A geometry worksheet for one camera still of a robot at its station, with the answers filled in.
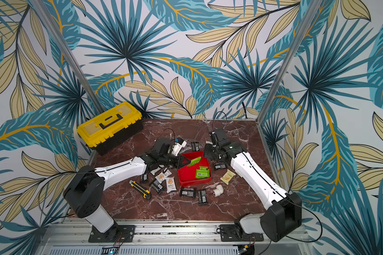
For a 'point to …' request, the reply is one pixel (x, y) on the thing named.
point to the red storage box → (186, 174)
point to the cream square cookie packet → (227, 176)
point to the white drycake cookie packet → (171, 184)
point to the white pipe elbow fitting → (218, 191)
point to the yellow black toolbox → (107, 130)
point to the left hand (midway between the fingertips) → (189, 163)
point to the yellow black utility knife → (146, 193)
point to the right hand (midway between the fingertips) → (208, 152)
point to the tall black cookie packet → (144, 178)
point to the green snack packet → (203, 172)
